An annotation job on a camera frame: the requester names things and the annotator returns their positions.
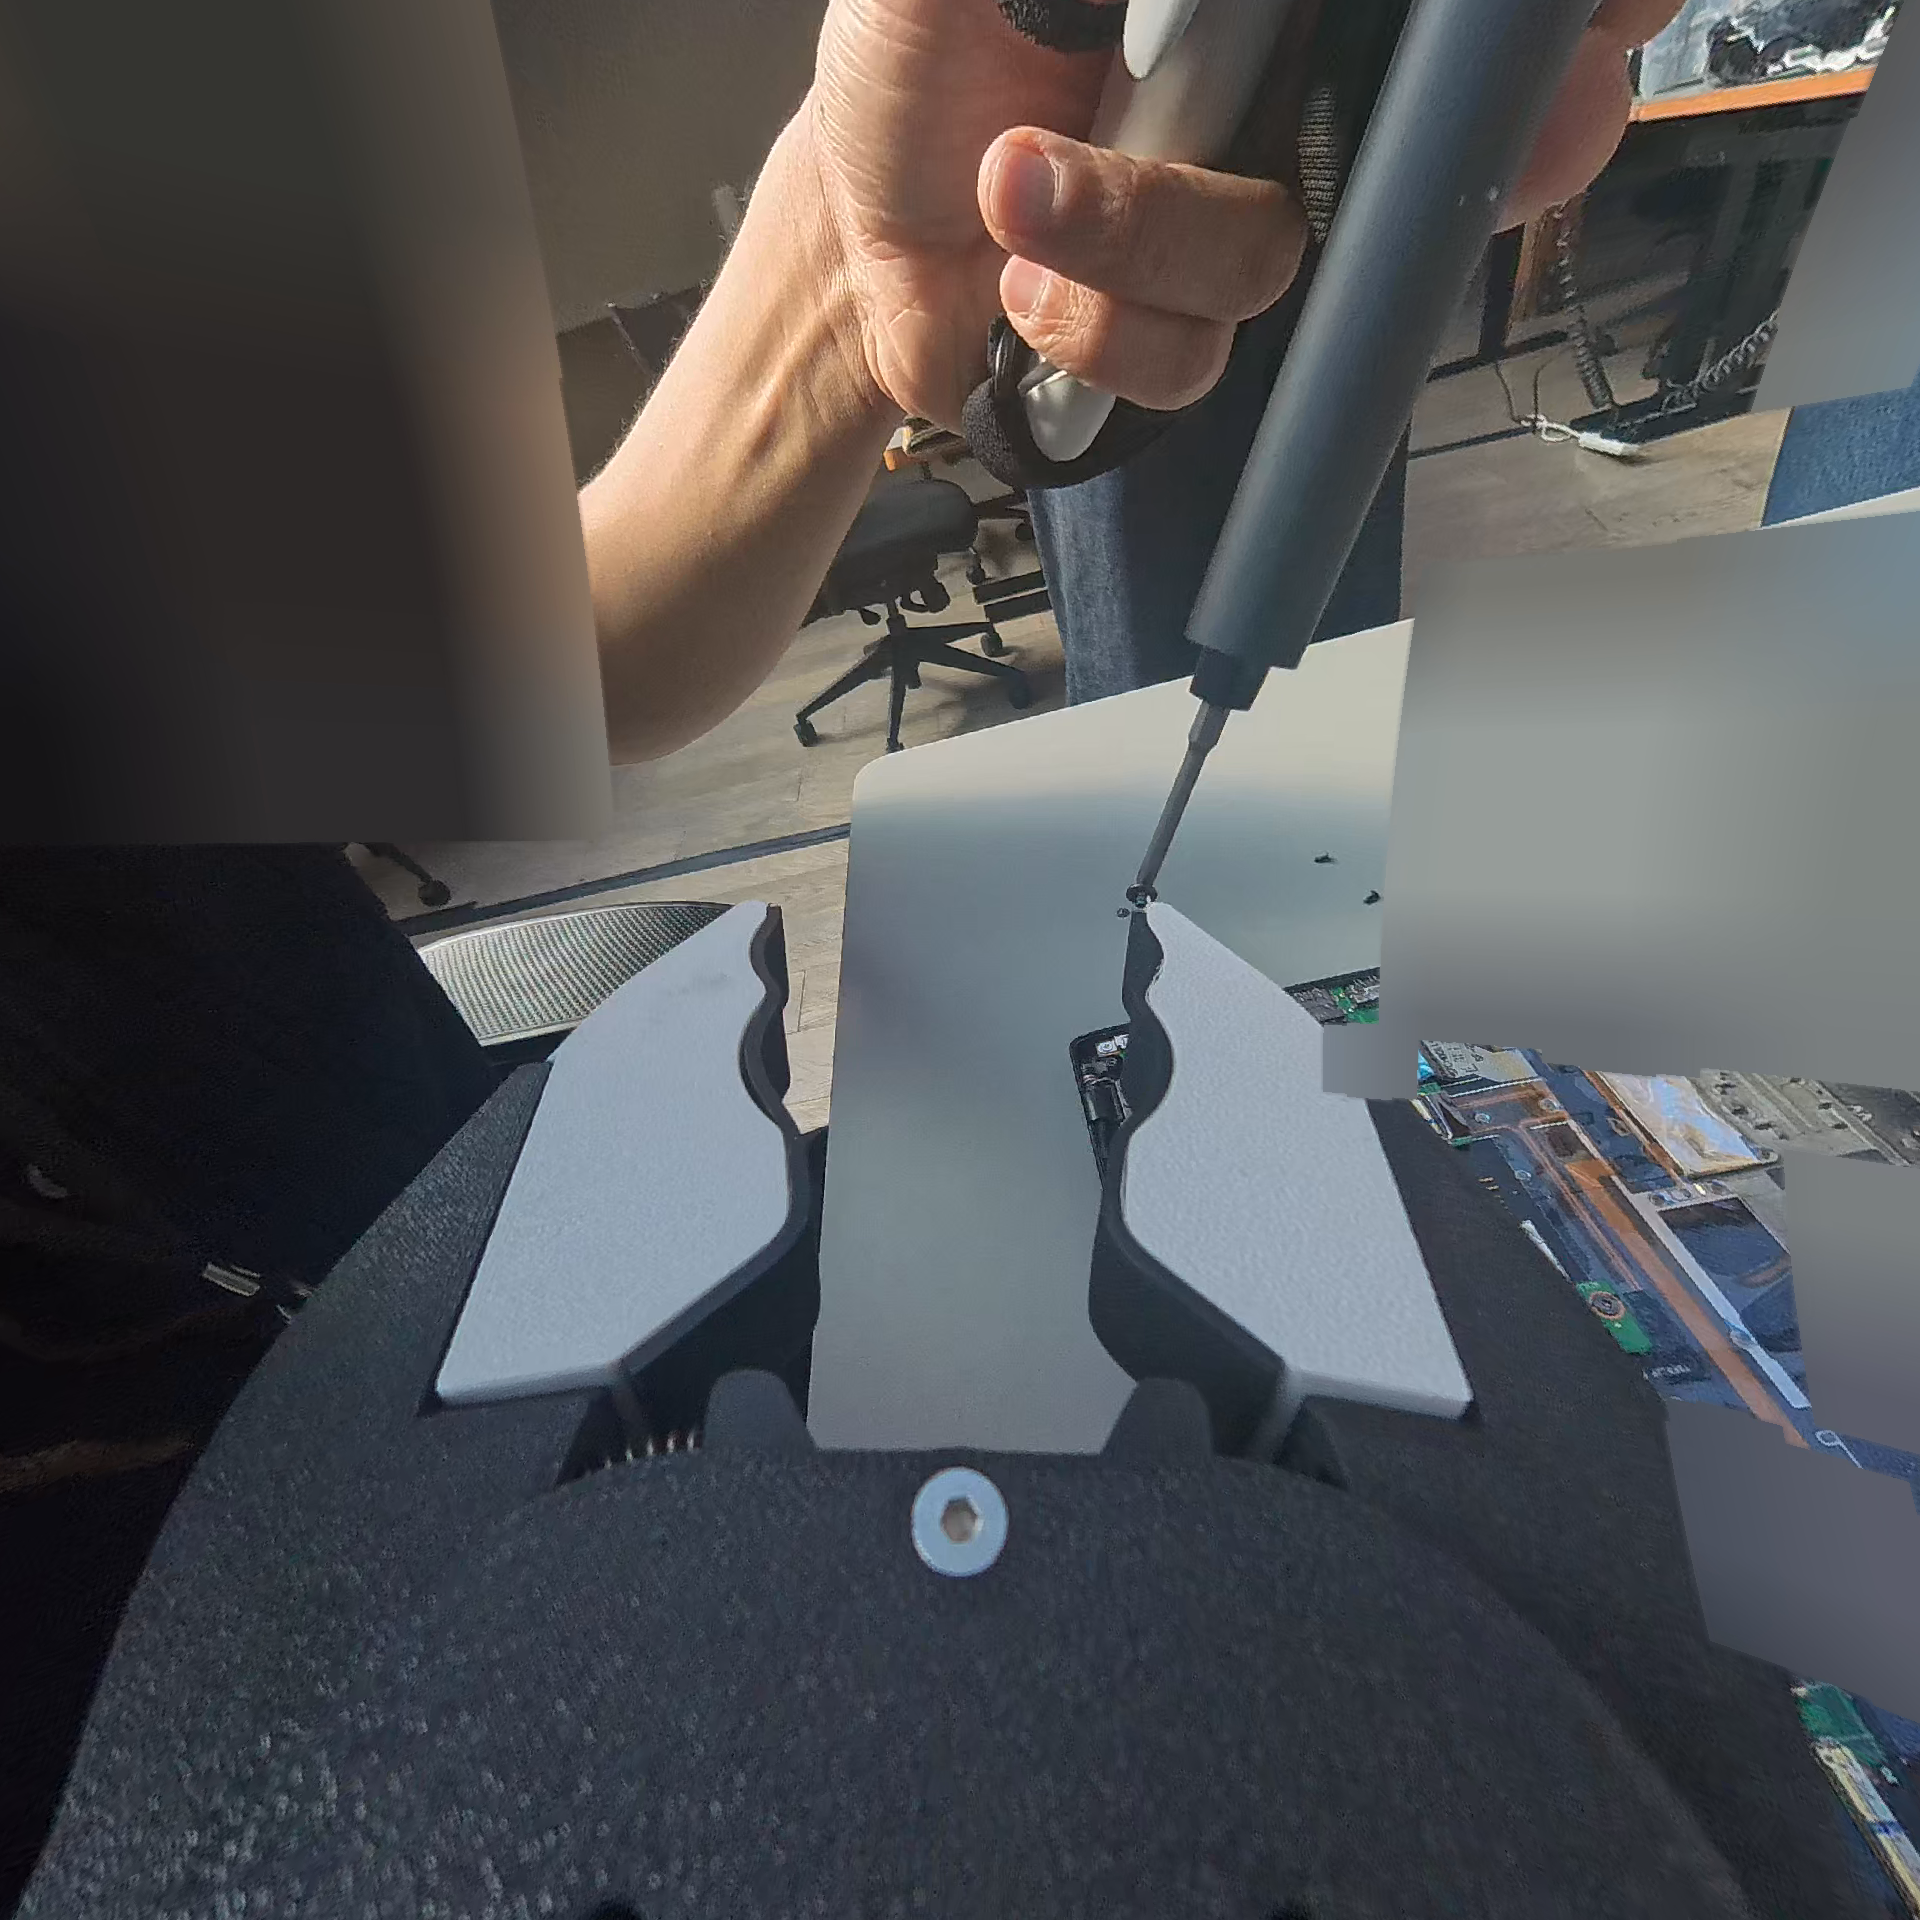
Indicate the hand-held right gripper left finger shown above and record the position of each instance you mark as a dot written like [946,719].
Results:
[599,1201]

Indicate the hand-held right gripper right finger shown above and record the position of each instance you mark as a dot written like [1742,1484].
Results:
[1289,1201]

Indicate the black laptop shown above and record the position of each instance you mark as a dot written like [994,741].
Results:
[1575,1156]

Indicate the dark grey electric screwdriver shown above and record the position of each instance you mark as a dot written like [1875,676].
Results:
[1350,376]

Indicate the person's left forearm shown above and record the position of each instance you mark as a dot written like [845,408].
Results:
[705,525]

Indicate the grey desk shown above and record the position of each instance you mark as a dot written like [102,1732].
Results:
[1277,721]

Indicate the orange-edged background desk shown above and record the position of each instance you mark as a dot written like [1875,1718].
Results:
[1725,107]

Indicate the person's left hand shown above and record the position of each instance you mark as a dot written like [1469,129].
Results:
[930,181]

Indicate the person's dark clothing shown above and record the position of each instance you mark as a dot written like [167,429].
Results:
[181,1051]

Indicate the black office chair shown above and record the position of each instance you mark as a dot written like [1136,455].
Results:
[901,541]

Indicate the white power strip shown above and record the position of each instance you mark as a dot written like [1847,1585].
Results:
[1599,437]

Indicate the blue panel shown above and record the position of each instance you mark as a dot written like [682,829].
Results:
[1846,465]

